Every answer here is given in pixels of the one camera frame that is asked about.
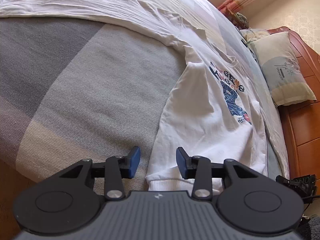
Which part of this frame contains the white printed sweatshirt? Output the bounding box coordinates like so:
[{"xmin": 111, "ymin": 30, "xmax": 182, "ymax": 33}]
[{"xmin": 0, "ymin": 0, "xmax": 270, "ymax": 193}]

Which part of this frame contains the wooden headboard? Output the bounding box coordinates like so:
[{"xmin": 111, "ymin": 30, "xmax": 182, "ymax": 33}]
[{"xmin": 268, "ymin": 27, "xmax": 320, "ymax": 185}]

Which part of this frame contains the patchwork pastel bed sheet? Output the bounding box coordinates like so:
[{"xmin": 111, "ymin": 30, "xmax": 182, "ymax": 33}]
[{"xmin": 0, "ymin": 0, "xmax": 291, "ymax": 196}]

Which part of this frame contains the front pastel pillow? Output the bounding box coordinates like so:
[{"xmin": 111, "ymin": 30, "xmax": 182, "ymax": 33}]
[{"xmin": 249, "ymin": 31, "xmax": 317, "ymax": 106}]

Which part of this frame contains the pastel pillow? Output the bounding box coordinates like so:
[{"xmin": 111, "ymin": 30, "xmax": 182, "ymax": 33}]
[
  {"xmin": 240, "ymin": 28, "xmax": 270, "ymax": 46},
  {"xmin": 249, "ymin": 31, "xmax": 317, "ymax": 106}
]

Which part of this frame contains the rear pastel pillow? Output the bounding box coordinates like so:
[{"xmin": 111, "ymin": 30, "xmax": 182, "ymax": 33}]
[{"xmin": 240, "ymin": 28, "xmax": 270, "ymax": 46}]

